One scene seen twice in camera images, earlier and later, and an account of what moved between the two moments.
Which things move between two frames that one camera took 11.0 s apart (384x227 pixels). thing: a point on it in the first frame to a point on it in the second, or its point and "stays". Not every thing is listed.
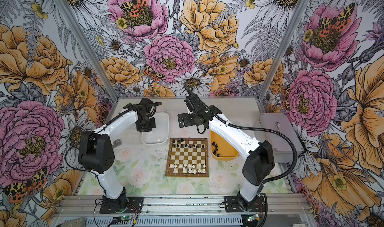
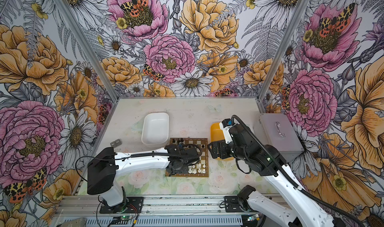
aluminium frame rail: [274, 204] stays
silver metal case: [283, 151] stays
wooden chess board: [187, 157] stays
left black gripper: [152, 126] to [184, 170]
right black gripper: [186, 122] to [222, 145]
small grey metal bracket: [116, 143] stays
